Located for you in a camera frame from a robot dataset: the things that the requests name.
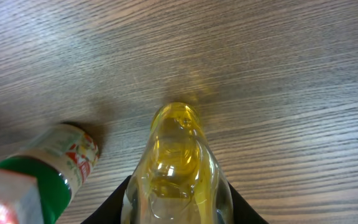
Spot yellow oil bottle silver cap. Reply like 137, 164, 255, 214
121, 102, 234, 224

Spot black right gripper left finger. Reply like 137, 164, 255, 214
81, 175, 131, 224

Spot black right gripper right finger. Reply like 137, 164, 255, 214
229, 184, 269, 224

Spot red drink carton cup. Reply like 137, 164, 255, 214
0, 169, 44, 224

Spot green lid white jar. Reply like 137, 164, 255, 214
0, 122, 101, 223

